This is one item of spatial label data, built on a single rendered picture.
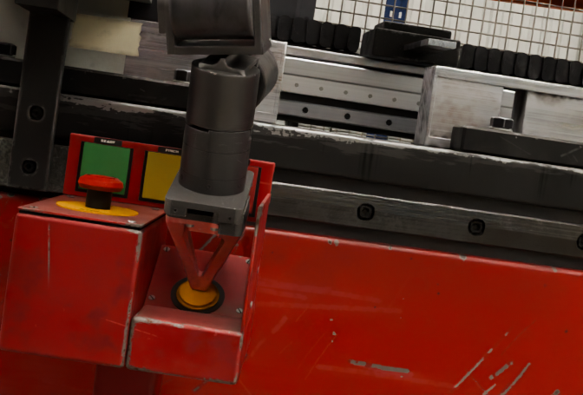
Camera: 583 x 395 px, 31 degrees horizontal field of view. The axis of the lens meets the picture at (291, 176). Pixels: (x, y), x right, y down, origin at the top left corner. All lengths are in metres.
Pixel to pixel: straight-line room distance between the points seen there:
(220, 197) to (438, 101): 0.44
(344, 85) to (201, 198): 0.64
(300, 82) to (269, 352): 0.48
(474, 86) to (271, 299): 0.36
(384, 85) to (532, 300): 0.45
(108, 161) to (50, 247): 0.17
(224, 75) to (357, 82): 0.65
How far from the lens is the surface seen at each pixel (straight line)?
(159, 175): 1.02
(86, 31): 1.22
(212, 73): 0.85
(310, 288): 1.12
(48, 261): 0.89
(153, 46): 1.22
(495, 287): 1.16
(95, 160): 1.03
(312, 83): 1.48
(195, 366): 0.88
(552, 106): 1.29
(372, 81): 1.49
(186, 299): 0.94
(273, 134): 1.10
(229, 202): 0.87
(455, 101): 1.25
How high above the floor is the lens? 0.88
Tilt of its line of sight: 3 degrees down
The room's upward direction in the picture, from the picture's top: 8 degrees clockwise
